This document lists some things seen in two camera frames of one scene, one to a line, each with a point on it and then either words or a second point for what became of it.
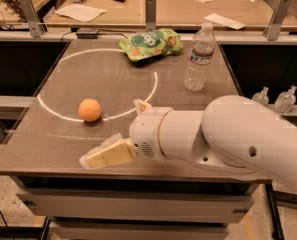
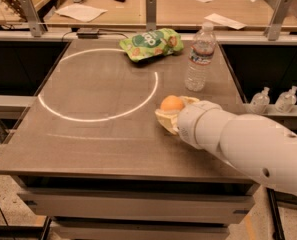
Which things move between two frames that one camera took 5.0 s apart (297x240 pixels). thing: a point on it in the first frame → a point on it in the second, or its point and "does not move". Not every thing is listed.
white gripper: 145,134 → 190,123
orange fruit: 89,109 → 172,103
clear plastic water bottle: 199,58 does not move
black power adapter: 87,33 does not move
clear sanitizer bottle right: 285,101 does not move
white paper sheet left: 80,12 does not move
